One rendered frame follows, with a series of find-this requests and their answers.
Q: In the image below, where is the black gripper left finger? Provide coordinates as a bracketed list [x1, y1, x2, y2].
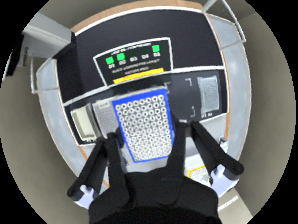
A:
[67, 126, 134, 211]

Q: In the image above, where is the white rectangular reservoir tray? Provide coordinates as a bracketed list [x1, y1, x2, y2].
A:
[71, 105, 100, 140]

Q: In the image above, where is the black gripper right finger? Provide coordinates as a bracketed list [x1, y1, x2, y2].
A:
[155, 111, 244, 208]

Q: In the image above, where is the white tip rack with blue rim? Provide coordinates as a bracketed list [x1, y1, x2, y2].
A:
[112, 86, 173, 163]

